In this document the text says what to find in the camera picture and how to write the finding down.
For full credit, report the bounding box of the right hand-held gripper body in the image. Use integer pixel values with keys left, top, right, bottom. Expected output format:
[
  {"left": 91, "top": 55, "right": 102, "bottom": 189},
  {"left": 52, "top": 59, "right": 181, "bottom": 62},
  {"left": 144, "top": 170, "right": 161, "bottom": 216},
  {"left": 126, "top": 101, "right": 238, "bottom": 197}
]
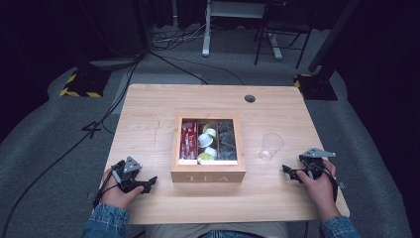
[{"left": 298, "top": 147, "right": 337, "bottom": 181}]

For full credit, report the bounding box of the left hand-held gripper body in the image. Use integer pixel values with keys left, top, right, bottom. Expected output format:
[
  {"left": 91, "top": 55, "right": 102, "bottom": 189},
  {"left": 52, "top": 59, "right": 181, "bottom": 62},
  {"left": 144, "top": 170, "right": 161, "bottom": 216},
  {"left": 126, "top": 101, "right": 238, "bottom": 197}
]
[{"left": 112, "top": 156, "right": 145, "bottom": 194}]

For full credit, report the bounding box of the clear plastic cup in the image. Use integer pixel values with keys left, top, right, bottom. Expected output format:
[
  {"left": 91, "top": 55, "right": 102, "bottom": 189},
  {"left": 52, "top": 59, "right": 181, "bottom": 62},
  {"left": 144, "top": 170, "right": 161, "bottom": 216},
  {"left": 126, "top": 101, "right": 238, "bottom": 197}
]
[{"left": 259, "top": 132, "right": 285, "bottom": 162}]

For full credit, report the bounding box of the wooden tea box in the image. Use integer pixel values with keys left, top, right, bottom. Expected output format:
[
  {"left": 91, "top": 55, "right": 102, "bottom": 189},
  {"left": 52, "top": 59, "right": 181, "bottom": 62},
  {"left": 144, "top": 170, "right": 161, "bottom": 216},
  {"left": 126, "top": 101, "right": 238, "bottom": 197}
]
[{"left": 170, "top": 113, "right": 248, "bottom": 183}]

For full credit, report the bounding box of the person's left hand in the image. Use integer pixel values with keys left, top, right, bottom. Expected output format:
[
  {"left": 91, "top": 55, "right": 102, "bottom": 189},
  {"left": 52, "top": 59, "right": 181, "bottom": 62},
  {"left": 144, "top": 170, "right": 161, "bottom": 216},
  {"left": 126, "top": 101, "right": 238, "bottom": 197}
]
[{"left": 100, "top": 168, "right": 146, "bottom": 211}]

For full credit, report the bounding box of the person's right hand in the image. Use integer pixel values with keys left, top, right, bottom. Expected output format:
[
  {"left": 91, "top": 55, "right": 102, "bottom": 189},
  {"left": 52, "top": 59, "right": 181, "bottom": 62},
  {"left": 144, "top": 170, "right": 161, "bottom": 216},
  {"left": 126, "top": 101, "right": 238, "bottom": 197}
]
[{"left": 295, "top": 159, "right": 341, "bottom": 222}]

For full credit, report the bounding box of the row of red stick packets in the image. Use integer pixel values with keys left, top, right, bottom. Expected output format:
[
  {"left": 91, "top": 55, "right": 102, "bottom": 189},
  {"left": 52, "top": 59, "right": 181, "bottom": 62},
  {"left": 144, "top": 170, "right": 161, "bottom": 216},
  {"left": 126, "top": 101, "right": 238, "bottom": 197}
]
[{"left": 179, "top": 120, "right": 198, "bottom": 161}]

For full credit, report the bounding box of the pile of dark tea packets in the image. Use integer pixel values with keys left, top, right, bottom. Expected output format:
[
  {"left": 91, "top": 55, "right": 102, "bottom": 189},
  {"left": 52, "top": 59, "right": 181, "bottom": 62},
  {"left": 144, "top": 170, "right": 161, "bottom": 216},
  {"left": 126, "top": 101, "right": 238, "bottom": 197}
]
[{"left": 218, "top": 120, "right": 238, "bottom": 162}]

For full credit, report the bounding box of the stand base with hazard tape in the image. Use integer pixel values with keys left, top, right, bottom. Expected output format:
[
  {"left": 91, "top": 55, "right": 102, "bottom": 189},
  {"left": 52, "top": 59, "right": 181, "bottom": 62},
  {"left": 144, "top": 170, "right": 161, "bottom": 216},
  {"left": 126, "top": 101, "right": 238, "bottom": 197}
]
[
  {"left": 58, "top": 67, "right": 112, "bottom": 98},
  {"left": 293, "top": 72, "right": 339, "bottom": 101}
]

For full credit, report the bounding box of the grey flat stand base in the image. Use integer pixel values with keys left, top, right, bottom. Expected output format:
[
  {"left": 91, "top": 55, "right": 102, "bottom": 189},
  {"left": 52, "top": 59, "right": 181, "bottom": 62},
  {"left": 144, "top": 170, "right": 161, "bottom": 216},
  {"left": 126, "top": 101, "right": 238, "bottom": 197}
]
[{"left": 88, "top": 58, "right": 143, "bottom": 70}]

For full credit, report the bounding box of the slanted black stand pole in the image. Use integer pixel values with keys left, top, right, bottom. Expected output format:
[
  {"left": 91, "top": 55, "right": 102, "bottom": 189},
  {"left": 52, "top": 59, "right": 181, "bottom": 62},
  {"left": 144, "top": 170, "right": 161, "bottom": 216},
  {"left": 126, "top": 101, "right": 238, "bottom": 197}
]
[{"left": 307, "top": 0, "right": 363, "bottom": 73}]

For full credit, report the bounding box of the black chair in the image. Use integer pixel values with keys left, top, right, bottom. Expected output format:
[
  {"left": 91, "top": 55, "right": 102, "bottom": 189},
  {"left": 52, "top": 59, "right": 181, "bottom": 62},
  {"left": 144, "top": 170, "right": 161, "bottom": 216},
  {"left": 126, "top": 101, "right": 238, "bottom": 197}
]
[{"left": 253, "top": 3, "right": 313, "bottom": 70}]

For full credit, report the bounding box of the right hand-held gripper cable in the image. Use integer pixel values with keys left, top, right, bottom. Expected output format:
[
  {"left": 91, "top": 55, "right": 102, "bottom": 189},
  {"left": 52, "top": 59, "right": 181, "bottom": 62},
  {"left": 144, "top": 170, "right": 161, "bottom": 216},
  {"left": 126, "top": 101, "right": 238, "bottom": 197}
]
[{"left": 305, "top": 160, "right": 340, "bottom": 202}]

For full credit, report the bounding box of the hand-held gripper cable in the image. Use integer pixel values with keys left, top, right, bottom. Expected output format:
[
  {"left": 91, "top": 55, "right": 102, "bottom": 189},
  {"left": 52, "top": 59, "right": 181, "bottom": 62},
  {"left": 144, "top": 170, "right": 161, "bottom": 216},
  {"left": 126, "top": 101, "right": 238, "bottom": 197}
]
[
  {"left": 305, "top": 160, "right": 340, "bottom": 202},
  {"left": 93, "top": 167, "right": 120, "bottom": 208}
]

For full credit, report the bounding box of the left hand-held gripper cable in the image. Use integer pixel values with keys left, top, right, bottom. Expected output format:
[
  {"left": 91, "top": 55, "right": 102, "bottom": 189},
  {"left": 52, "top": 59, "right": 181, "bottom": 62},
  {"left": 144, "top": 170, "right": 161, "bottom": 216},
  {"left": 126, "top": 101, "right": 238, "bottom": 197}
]
[{"left": 93, "top": 167, "right": 120, "bottom": 208}]

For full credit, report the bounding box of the long black floor cable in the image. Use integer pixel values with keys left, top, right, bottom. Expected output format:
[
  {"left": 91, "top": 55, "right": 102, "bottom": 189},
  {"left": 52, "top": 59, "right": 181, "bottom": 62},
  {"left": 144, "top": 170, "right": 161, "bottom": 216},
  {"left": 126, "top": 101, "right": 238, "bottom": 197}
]
[{"left": 1, "top": 53, "right": 147, "bottom": 237}]

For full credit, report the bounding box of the tangle of floor cables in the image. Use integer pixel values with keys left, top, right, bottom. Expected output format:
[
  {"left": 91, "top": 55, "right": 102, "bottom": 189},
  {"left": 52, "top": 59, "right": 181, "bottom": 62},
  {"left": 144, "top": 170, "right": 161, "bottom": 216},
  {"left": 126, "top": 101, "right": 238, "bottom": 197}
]
[{"left": 150, "top": 23, "right": 206, "bottom": 53}]

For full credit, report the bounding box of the white desk frame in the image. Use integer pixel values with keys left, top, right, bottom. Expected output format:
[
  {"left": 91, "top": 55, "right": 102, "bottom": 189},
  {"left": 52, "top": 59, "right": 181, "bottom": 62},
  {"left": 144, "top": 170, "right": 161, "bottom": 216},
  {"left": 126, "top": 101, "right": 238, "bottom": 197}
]
[{"left": 201, "top": 0, "right": 284, "bottom": 60}]

